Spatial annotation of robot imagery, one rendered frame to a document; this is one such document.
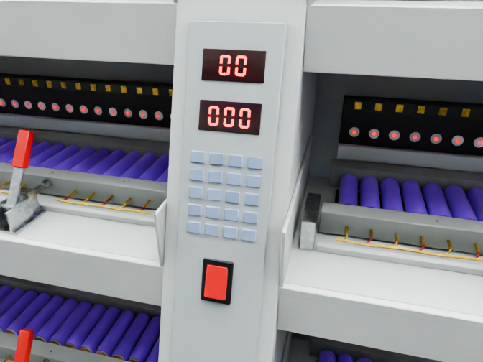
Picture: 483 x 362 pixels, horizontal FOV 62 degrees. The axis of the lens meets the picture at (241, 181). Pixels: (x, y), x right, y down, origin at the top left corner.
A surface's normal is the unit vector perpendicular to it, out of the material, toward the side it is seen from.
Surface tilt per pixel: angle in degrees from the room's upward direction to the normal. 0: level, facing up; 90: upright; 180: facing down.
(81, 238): 20
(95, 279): 109
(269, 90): 90
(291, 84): 90
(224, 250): 90
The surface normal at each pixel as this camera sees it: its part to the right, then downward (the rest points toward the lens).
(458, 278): 0.00, -0.88
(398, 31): -0.25, 0.45
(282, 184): -0.23, 0.13
